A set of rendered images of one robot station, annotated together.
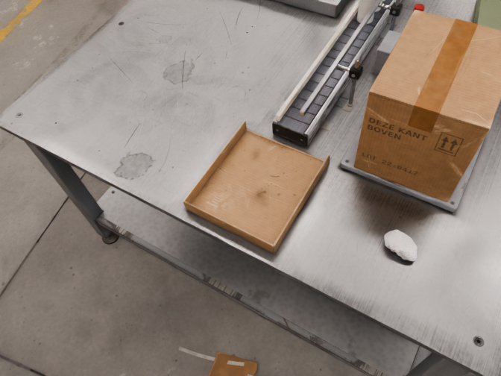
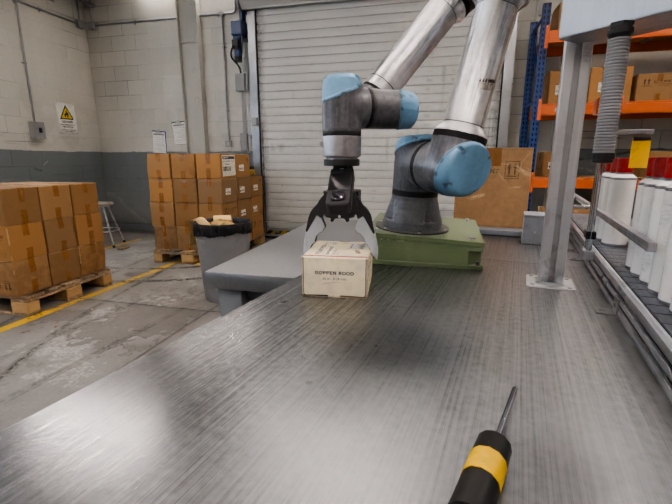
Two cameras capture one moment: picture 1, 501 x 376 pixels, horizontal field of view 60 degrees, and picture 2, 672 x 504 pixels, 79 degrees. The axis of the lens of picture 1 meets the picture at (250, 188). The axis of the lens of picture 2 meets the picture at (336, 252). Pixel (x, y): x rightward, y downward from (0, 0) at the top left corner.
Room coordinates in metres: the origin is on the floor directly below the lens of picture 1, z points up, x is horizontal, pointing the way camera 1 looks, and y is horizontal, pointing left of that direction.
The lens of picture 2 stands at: (2.06, -1.38, 1.08)
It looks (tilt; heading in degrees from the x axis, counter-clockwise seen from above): 13 degrees down; 167
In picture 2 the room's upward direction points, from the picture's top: straight up
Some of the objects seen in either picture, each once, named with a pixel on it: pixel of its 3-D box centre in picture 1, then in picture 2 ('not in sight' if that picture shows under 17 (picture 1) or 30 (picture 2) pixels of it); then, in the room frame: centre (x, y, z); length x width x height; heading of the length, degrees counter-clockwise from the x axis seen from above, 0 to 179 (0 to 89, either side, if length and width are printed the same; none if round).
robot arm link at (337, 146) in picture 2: not in sight; (340, 148); (1.27, -1.19, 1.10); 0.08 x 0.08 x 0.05
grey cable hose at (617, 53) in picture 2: not in sight; (611, 95); (1.50, -0.80, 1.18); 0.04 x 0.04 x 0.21
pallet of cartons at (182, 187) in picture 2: not in sight; (212, 204); (-2.91, -1.71, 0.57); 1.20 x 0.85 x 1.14; 155
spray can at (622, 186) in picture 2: not in sight; (619, 202); (1.28, -0.51, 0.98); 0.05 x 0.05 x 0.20
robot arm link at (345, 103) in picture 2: not in sight; (343, 106); (1.27, -1.18, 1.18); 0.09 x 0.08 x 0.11; 98
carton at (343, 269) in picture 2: not in sight; (340, 267); (1.29, -1.19, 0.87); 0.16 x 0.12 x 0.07; 159
